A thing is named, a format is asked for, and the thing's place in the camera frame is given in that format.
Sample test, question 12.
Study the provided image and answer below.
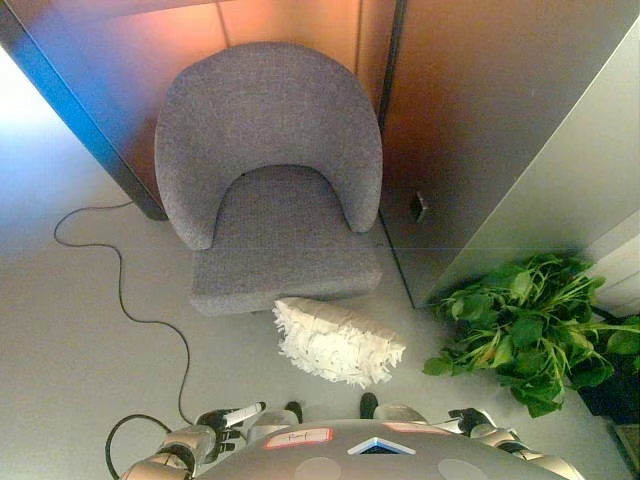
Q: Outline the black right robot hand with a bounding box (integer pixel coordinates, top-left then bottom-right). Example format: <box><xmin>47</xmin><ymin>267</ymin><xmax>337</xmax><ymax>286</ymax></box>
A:
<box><xmin>447</xmin><ymin>406</ymin><xmax>498</xmax><ymax>438</ymax></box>

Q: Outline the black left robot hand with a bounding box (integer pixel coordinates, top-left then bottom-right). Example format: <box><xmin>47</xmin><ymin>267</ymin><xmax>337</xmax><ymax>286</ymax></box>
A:
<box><xmin>196</xmin><ymin>400</ymin><xmax>267</xmax><ymax>464</ymax></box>

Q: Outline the white fringed cushion pillow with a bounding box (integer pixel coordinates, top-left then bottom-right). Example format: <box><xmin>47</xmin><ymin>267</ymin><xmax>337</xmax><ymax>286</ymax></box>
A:
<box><xmin>271</xmin><ymin>296</ymin><xmax>407</xmax><ymax>390</ymax></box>

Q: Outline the silver left robot leg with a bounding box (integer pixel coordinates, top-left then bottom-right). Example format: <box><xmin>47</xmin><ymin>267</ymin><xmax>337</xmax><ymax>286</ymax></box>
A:
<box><xmin>246</xmin><ymin>399</ymin><xmax>305</xmax><ymax>444</ymax></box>

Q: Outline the silver robot leg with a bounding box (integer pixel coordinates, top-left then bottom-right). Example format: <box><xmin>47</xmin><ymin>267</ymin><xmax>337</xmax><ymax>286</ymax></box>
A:
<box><xmin>246</xmin><ymin>399</ymin><xmax>305</xmax><ymax>444</ymax></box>
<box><xmin>358</xmin><ymin>392</ymin><xmax>427</xmax><ymax>426</ymax></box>

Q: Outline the silver right robot leg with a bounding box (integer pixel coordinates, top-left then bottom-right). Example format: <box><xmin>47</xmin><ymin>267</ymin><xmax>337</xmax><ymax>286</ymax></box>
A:
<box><xmin>358</xmin><ymin>392</ymin><xmax>427</xmax><ymax>426</ymax></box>

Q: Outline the grey robot torso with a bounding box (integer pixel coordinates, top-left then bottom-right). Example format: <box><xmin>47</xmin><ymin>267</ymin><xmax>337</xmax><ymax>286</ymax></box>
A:
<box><xmin>197</xmin><ymin>418</ymin><xmax>571</xmax><ymax>480</ymax></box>

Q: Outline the green leafy houseplant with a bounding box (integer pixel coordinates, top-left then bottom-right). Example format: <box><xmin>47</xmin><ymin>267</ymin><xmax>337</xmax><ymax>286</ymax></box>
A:
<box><xmin>422</xmin><ymin>253</ymin><xmax>640</xmax><ymax>419</ymax></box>

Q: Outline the dark plant pot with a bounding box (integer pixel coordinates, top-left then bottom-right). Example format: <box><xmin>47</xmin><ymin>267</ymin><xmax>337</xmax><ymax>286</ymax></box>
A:
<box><xmin>574</xmin><ymin>344</ymin><xmax>640</xmax><ymax>426</ymax></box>

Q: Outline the white cabinet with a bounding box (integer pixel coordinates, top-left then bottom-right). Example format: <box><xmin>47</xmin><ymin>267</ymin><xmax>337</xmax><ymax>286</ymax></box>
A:
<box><xmin>585</xmin><ymin>208</ymin><xmax>640</xmax><ymax>318</ymax></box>

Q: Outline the grey fabric tub armchair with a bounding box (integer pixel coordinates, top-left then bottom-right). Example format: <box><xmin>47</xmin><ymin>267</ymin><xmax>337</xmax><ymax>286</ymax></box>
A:
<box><xmin>153</xmin><ymin>41</ymin><xmax>385</xmax><ymax>317</ymax></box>

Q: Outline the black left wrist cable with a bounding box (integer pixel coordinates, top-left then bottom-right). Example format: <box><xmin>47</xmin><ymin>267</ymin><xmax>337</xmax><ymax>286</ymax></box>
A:
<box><xmin>104</xmin><ymin>413</ymin><xmax>174</xmax><ymax>480</ymax></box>

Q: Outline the thin black floor cable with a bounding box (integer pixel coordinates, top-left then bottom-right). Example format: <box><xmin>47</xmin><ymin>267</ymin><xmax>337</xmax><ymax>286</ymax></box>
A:
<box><xmin>53</xmin><ymin>200</ymin><xmax>194</xmax><ymax>427</ymax></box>

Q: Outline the dark narrow wall strip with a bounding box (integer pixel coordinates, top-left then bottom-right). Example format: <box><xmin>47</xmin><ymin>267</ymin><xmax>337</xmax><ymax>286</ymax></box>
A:
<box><xmin>377</xmin><ymin>0</ymin><xmax>407</xmax><ymax>132</ymax></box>

